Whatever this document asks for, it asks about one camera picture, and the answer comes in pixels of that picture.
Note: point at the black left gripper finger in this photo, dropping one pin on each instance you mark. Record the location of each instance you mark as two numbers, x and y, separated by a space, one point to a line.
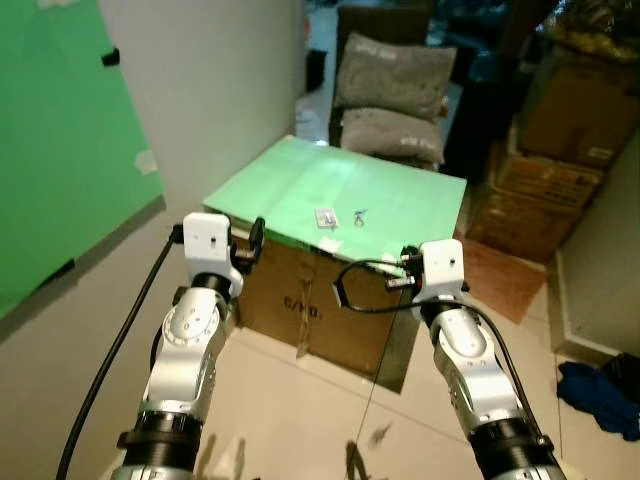
257 235

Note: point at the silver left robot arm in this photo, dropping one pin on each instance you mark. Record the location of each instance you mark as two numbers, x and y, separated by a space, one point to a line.
190 340

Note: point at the small metal keys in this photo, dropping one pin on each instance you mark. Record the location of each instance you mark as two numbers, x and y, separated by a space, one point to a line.
360 216

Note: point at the large printed cardboard box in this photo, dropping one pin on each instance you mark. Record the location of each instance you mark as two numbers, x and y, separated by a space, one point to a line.
300 300

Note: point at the green table cloth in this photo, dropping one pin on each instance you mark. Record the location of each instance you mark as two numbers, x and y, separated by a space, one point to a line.
300 180

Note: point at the white paper label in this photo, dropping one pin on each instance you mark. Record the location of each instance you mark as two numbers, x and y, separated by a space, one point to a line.
330 245

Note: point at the reddish brown floor mat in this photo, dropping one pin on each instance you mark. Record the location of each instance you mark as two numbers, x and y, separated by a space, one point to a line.
505 280

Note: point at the flat brown cardboard box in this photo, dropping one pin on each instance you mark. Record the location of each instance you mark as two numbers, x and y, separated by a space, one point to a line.
520 228

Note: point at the white appliance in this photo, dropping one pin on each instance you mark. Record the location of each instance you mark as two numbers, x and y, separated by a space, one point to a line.
315 122

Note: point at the white tape piece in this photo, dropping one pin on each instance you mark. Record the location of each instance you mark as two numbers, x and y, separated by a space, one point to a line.
147 162

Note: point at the small grey pillow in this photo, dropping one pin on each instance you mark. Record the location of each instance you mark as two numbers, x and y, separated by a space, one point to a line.
392 135

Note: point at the flat printed cardboard box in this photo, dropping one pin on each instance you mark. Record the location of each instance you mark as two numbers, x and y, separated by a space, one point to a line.
550 180

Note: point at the large grey pillow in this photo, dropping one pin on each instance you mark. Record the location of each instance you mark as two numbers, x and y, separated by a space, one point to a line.
395 75

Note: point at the green backdrop sheet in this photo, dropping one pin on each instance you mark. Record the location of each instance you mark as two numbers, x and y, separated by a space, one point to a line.
60 150

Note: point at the black clip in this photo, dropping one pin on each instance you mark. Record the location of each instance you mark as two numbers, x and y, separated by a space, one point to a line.
111 57

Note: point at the blue cloth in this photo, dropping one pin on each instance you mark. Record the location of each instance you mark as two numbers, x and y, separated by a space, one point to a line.
600 395

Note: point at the black bag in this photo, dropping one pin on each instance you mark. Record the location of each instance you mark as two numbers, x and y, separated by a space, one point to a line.
627 375

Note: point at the tall brown cardboard box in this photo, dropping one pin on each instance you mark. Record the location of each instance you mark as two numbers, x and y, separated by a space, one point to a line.
580 115

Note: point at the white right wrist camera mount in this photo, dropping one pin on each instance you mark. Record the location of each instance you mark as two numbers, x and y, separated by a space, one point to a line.
443 265

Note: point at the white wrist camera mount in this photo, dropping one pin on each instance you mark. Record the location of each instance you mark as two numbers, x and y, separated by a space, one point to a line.
443 265
205 240

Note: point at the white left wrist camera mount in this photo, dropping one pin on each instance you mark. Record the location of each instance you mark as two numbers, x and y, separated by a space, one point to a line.
205 240

